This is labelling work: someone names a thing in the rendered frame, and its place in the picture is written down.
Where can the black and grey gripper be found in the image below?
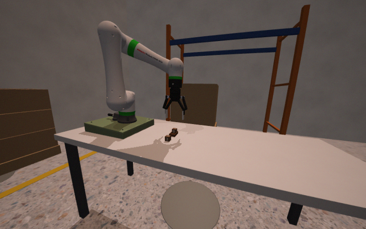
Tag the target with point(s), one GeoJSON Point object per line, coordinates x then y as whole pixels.
{"type": "Point", "coordinates": [175, 95]}

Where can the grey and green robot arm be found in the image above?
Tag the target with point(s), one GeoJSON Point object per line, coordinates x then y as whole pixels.
{"type": "Point", "coordinates": [114, 43]}

